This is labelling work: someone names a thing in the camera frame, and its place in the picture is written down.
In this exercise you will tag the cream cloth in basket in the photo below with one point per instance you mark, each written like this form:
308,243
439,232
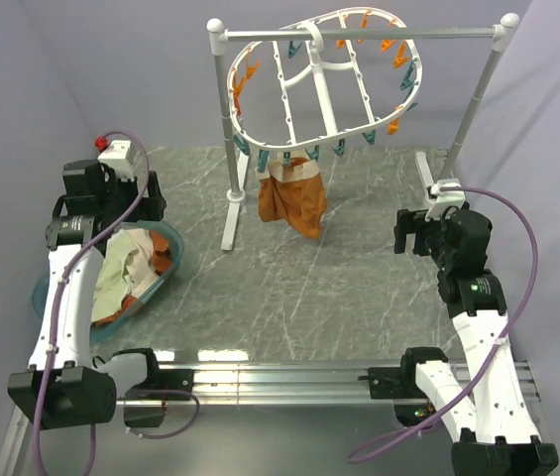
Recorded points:
140,270

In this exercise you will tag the pale yellow underwear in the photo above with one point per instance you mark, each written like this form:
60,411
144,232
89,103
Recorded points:
118,270

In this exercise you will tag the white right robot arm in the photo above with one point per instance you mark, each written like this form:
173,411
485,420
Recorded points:
490,426

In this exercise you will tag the orange hanging underwear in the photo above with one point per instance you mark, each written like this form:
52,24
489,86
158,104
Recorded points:
295,194

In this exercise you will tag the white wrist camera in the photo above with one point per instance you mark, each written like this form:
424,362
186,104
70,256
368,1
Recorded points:
442,195
118,155

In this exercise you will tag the orange cloth in basket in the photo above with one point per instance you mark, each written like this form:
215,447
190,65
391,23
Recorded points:
163,253

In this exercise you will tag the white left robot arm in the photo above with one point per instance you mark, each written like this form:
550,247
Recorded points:
60,387

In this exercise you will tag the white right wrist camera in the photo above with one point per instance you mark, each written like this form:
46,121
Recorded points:
442,195

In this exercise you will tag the white drying rack stand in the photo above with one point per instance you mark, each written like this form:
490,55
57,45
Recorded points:
263,114

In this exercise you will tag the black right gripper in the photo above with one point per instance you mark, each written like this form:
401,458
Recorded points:
407,221

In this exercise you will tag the aluminium mounting rail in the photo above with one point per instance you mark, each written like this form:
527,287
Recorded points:
296,383

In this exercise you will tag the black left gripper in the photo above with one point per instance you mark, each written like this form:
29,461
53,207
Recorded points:
153,207

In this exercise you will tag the white oval clip hanger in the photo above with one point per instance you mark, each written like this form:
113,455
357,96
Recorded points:
310,48

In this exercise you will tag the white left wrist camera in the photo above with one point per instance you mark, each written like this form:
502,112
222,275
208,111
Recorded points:
118,155

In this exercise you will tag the teal plastic basket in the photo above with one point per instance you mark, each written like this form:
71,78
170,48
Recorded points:
160,268

